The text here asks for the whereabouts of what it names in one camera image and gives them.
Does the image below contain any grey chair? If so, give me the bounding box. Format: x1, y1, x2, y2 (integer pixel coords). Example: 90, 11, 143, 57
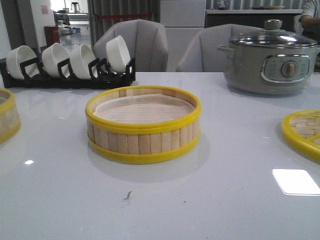
176, 24, 260, 72
93, 19, 168, 72

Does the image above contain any person in background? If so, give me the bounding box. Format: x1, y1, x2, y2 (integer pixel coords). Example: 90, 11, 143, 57
299, 0, 320, 44

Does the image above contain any left grey chair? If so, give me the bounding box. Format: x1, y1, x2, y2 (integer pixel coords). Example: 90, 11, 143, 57
93, 19, 168, 72

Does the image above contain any grey electric cooking pot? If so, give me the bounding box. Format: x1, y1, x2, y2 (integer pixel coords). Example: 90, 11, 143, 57
217, 41, 320, 95

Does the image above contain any right grey chair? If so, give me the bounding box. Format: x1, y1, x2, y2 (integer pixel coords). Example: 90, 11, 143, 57
176, 24, 260, 72

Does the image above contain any bamboo steamer basket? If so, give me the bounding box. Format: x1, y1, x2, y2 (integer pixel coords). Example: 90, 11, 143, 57
0, 88, 21, 143
85, 85, 201, 164

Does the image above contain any bamboo steamer lid yellow rim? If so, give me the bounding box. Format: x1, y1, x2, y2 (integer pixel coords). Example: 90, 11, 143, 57
281, 109, 320, 162

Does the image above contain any white bowl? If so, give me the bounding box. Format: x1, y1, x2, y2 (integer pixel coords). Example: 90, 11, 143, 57
42, 43, 69, 78
105, 35, 131, 73
69, 44, 96, 80
6, 45, 36, 80

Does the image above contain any red cylinder bin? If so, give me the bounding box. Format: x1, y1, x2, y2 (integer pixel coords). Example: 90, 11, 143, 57
44, 25, 60, 47

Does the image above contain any dark counter with white top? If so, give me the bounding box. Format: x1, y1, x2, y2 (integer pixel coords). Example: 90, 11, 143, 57
204, 9, 302, 31

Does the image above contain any glass pot lid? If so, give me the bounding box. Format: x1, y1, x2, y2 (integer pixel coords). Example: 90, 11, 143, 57
229, 19, 318, 48

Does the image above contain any white steamer liner paper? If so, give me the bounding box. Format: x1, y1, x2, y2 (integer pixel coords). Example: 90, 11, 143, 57
93, 93, 195, 124

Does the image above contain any black dish rack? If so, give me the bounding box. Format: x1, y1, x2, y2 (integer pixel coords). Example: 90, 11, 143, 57
0, 57, 136, 90

